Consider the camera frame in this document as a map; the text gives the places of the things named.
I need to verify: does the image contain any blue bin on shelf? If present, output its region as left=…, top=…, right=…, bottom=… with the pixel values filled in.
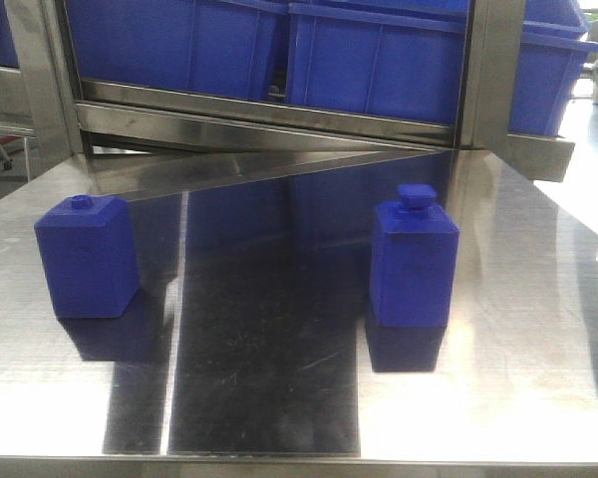
left=509, top=0, right=598, bottom=136
left=66, top=1, right=288, bottom=101
left=285, top=2, right=466, bottom=125

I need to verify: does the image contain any blue bin middle on shelf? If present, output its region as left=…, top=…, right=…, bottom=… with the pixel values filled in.
left=285, top=2, right=466, bottom=125

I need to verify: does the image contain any blue bottle part with cap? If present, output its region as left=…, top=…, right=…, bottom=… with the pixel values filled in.
left=370, top=183, right=459, bottom=328

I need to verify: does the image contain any stainless steel shelf rack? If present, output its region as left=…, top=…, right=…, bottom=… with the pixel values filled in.
left=6, top=1, right=574, bottom=182

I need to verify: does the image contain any blue bin right on shelf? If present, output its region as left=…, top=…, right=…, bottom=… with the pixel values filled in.
left=509, top=0, right=598, bottom=136

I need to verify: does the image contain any blue bottle part without cap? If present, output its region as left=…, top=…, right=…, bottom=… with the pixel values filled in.
left=34, top=194, right=140, bottom=319

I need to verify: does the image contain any blue bin left on shelf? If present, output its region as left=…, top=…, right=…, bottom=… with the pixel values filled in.
left=66, top=1, right=288, bottom=101

